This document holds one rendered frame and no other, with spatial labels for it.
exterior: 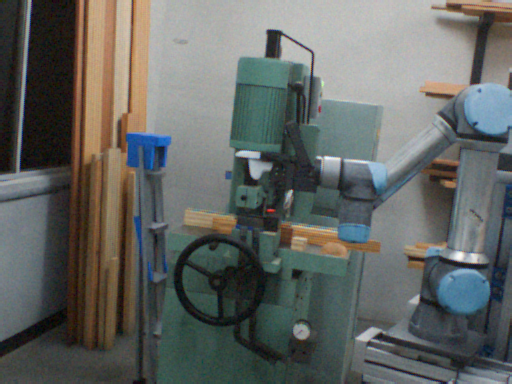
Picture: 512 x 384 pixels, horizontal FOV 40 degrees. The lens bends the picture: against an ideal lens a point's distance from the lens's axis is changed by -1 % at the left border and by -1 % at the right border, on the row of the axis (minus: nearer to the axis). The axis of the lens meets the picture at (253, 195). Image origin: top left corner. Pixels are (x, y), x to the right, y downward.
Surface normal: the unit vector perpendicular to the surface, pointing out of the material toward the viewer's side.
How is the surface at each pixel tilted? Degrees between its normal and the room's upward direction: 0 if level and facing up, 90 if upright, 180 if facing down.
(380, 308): 90
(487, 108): 82
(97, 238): 88
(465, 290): 98
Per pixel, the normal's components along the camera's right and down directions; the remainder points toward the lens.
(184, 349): -0.19, 0.11
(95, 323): 0.97, 0.10
